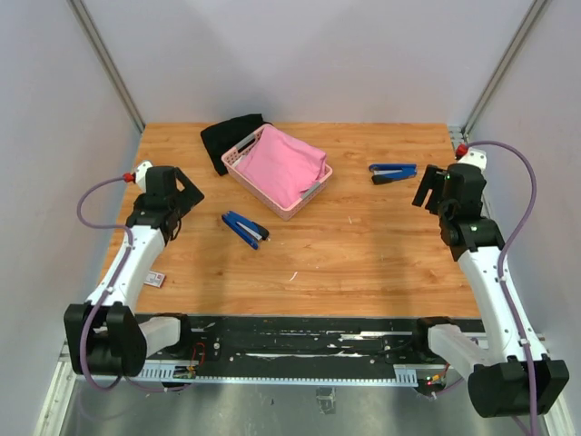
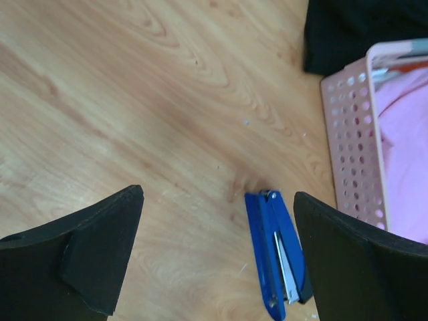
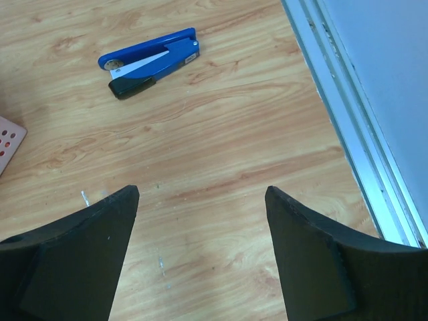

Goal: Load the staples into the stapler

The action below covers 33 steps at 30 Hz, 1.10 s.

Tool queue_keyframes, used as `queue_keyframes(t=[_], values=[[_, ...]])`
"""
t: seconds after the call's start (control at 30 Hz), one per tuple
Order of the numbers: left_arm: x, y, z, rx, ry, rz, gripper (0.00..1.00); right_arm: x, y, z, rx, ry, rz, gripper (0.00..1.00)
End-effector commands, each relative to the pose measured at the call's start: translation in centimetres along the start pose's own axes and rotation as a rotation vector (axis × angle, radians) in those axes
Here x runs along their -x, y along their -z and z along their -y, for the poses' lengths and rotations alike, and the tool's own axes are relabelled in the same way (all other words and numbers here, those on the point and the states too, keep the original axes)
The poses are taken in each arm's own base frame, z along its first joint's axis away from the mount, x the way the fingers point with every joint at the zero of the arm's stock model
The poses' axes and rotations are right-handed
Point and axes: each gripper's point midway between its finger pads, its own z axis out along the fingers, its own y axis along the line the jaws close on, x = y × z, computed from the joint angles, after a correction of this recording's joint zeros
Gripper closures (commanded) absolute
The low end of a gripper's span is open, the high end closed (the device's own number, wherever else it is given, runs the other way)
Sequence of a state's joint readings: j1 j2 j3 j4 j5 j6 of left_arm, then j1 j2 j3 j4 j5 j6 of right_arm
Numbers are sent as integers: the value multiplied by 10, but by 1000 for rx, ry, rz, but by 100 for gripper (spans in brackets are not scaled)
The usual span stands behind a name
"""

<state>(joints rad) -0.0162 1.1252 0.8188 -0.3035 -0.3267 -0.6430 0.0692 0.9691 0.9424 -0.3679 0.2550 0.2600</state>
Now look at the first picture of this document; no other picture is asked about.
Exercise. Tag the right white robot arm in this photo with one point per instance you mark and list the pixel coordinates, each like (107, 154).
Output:
(514, 375)

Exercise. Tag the black folded cloth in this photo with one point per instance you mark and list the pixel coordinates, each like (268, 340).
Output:
(221, 137)

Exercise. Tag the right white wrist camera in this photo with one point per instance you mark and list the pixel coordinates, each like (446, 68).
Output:
(471, 156)

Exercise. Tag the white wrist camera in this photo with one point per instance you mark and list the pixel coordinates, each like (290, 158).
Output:
(471, 156)
(138, 176)

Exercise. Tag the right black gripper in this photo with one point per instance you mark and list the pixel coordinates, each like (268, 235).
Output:
(433, 179)

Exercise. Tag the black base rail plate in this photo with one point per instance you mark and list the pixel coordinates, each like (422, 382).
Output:
(297, 350)

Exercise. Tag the pink folded cloth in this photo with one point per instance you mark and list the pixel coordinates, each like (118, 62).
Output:
(282, 167)

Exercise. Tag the pink plastic basket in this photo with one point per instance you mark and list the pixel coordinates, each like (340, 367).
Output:
(240, 150)

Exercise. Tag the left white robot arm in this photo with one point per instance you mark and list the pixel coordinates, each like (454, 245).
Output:
(103, 336)

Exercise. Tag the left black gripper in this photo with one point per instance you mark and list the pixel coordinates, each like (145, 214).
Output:
(190, 196)

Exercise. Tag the red staple box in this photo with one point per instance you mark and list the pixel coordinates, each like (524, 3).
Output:
(154, 279)

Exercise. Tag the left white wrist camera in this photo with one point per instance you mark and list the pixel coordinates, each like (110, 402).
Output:
(138, 176)

